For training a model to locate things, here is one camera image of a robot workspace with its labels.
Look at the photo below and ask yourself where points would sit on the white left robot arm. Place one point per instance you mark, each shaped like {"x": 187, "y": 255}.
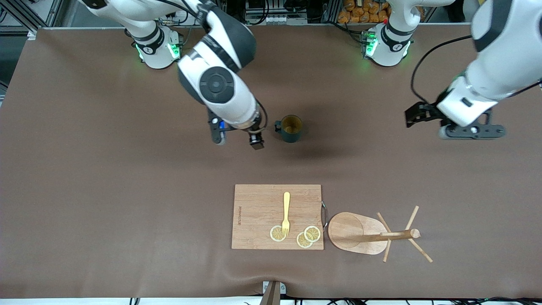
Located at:
{"x": 389, "y": 42}

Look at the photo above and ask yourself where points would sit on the dark electronics unit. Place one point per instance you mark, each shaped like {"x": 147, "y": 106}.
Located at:
{"x": 262, "y": 8}

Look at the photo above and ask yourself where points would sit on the dark teal mug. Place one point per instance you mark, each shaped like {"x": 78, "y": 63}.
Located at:
{"x": 292, "y": 134}

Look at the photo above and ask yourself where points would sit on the orange packaged goods pile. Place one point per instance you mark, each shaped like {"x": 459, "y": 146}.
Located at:
{"x": 360, "y": 12}

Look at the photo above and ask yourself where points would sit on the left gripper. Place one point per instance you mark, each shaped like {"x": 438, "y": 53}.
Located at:
{"x": 427, "y": 111}

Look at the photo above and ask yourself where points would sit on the bamboo cutting board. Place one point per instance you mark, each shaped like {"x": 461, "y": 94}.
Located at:
{"x": 254, "y": 203}

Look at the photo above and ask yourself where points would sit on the aluminium frame strut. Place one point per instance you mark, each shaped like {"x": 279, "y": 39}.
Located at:
{"x": 25, "y": 13}

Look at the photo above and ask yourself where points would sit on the white power strip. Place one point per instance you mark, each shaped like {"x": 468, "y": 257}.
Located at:
{"x": 180, "y": 18}

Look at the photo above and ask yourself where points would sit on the wooden mug tree rack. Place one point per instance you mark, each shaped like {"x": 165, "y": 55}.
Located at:
{"x": 347, "y": 233}

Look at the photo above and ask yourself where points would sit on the yellow plastic fork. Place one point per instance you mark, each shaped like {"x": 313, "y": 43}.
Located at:
{"x": 286, "y": 207}

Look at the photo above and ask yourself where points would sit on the metal table clamp bracket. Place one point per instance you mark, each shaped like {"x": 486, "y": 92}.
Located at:
{"x": 273, "y": 294}

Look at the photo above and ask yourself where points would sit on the lemon slice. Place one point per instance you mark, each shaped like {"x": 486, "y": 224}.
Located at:
{"x": 275, "y": 234}
{"x": 302, "y": 242}
{"x": 314, "y": 233}

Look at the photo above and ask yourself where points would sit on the brown table mat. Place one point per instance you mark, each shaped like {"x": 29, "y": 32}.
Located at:
{"x": 127, "y": 190}

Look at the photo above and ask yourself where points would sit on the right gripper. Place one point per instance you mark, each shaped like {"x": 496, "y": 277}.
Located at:
{"x": 254, "y": 134}

